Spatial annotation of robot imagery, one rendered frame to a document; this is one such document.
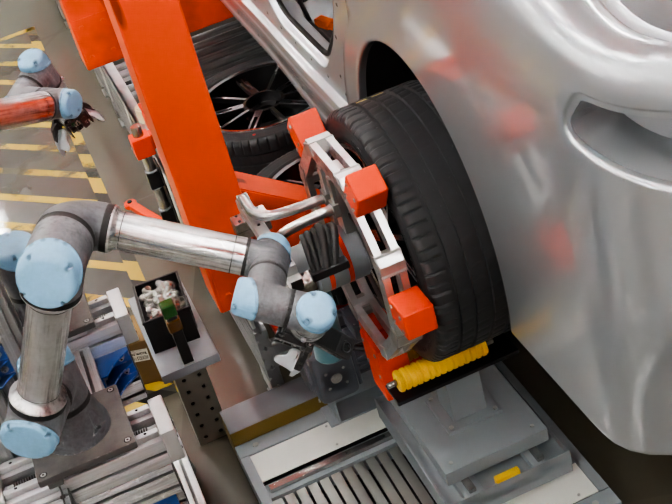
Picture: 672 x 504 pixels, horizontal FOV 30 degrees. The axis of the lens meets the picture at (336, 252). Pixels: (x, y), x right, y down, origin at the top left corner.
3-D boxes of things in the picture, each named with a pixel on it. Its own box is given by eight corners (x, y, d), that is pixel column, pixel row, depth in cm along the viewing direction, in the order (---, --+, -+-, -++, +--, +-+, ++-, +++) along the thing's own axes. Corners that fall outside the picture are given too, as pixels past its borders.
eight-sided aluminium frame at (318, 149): (437, 387, 298) (391, 199, 267) (412, 398, 297) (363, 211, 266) (353, 276, 342) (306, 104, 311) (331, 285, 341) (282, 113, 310)
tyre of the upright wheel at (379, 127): (518, 171, 263) (389, 31, 311) (417, 213, 259) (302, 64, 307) (539, 378, 307) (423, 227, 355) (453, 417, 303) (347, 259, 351)
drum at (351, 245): (388, 279, 303) (376, 232, 295) (307, 313, 299) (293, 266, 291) (366, 251, 314) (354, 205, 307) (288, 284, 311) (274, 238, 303)
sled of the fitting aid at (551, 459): (573, 473, 333) (569, 447, 328) (453, 529, 327) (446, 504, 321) (488, 370, 373) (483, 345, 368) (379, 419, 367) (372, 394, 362)
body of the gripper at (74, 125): (74, 140, 339) (55, 112, 329) (57, 126, 343) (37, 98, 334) (95, 122, 340) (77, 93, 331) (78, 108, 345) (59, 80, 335)
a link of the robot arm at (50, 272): (70, 421, 267) (99, 218, 235) (52, 473, 255) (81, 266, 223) (14, 409, 266) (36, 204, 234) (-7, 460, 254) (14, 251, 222)
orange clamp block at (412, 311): (422, 308, 285) (439, 328, 278) (391, 321, 284) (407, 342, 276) (417, 284, 281) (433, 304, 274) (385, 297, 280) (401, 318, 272)
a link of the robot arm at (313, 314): (298, 283, 231) (343, 294, 231) (292, 294, 241) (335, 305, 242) (289, 324, 229) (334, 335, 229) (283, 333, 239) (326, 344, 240)
